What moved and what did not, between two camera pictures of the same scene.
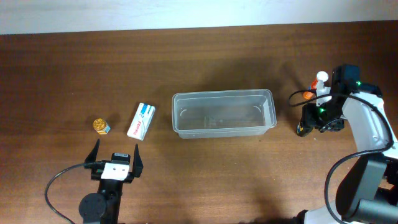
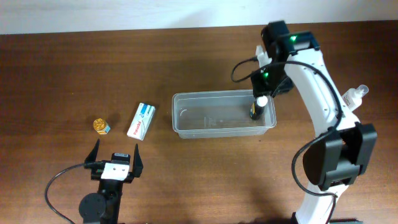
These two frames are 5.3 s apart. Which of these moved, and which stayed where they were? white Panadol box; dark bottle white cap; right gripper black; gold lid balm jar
Moved: right gripper black; dark bottle white cap
Stayed: white Panadol box; gold lid balm jar
